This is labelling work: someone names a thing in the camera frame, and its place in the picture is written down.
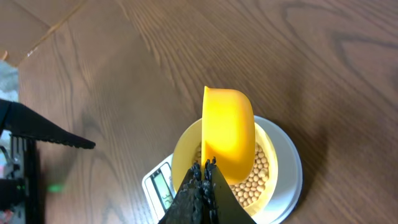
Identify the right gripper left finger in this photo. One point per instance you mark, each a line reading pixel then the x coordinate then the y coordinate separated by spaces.
pixel 187 206

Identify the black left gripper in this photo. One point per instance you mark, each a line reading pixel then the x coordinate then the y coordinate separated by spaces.
pixel 20 194

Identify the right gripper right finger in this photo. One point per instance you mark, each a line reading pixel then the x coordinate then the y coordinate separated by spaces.
pixel 219 203

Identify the yellow plastic bowl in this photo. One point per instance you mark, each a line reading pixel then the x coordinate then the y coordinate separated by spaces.
pixel 188 151

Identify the yellow measuring scoop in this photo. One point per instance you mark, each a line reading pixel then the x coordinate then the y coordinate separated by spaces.
pixel 228 133

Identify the soybeans in yellow bowl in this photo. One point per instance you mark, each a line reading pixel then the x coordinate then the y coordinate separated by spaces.
pixel 249 191

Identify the white digital kitchen scale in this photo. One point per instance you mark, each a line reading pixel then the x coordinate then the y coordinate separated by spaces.
pixel 286 177

